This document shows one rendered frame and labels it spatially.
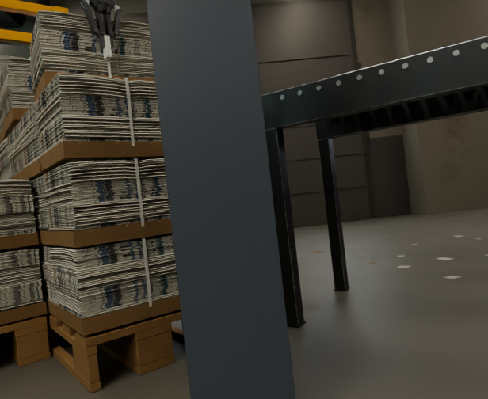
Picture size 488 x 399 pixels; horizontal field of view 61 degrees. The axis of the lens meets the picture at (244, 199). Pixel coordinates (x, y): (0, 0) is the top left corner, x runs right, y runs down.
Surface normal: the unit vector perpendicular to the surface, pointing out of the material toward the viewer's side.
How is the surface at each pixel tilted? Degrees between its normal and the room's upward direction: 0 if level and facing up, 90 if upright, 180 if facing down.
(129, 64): 90
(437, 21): 90
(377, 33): 90
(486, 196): 90
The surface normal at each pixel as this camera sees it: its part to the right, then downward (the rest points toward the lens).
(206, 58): 0.06, -0.01
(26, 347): 0.60, -0.07
